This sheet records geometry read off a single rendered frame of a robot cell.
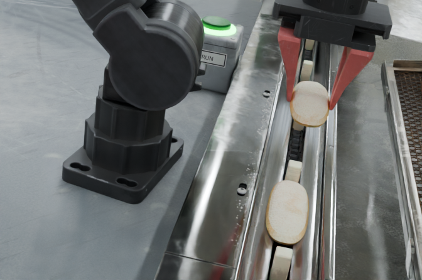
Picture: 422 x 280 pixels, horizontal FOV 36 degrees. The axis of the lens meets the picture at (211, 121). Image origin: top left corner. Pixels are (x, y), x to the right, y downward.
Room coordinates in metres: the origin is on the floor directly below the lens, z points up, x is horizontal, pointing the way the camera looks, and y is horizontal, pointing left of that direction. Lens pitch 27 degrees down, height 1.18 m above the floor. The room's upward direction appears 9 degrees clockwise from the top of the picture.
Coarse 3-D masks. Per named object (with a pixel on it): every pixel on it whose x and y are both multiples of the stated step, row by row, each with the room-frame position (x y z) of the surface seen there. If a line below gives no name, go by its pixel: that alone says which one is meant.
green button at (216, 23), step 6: (204, 18) 0.83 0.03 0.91; (210, 18) 0.83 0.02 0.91; (216, 18) 0.84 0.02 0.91; (222, 18) 0.84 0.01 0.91; (204, 24) 0.81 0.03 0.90; (210, 24) 0.81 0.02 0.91; (216, 24) 0.81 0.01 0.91; (222, 24) 0.82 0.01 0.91; (228, 24) 0.82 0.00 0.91; (216, 30) 0.81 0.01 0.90; (222, 30) 0.81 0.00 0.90
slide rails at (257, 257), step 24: (312, 72) 0.84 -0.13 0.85; (288, 120) 0.68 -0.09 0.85; (312, 144) 0.63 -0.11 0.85; (264, 168) 0.56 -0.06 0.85; (312, 168) 0.58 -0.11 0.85; (264, 192) 0.52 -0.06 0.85; (312, 192) 0.53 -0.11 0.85; (264, 216) 0.48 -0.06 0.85; (312, 216) 0.49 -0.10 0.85; (264, 240) 0.45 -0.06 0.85; (312, 240) 0.46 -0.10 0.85; (264, 264) 0.42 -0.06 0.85; (312, 264) 0.43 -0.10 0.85
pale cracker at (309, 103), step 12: (300, 84) 0.60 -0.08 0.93; (312, 84) 0.60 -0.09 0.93; (300, 96) 0.57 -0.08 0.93; (312, 96) 0.57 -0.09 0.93; (324, 96) 0.58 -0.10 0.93; (300, 108) 0.55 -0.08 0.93; (312, 108) 0.55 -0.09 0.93; (324, 108) 0.55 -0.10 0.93; (300, 120) 0.53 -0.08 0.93; (312, 120) 0.53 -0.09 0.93; (324, 120) 0.54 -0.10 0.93
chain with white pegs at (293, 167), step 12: (312, 48) 0.96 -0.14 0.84; (300, 72) 0.86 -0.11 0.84; (300, 132) 0.68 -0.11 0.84; (300, 144) 0.65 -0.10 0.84; (288, 156) 0.61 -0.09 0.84; (288, 168) 0.54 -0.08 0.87; (300, 168) 0.54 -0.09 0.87; (276, 252) 0.41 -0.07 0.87; (288, 252) 0.41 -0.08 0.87; (276, 264) 0.40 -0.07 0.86; (288, 264) 0.40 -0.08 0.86; (276, 276) 0.40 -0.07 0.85
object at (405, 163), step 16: (384, 64) 0.79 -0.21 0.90; (400, 64) 0.80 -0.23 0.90; (416, 64) 0.80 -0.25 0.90; (400, 80) 0.76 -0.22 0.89; (416, 96) 0.72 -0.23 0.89; (400, 112) 0.66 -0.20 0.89; (400, 128) 0.62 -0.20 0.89; (416, 128) 0.63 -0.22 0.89; (400, 144) 0.57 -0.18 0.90; (400, 160) 0.54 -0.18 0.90; (400, 176) 0.53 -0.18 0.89; (416, 176) 0.53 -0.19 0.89; (416, 192) 0.49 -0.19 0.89; (416, 208) 0.47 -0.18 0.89; (416, 224) 0.45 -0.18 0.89; (416, 240) 0.41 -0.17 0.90; (416, 256) 0.39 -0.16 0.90; (416, 272) 0.38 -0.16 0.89
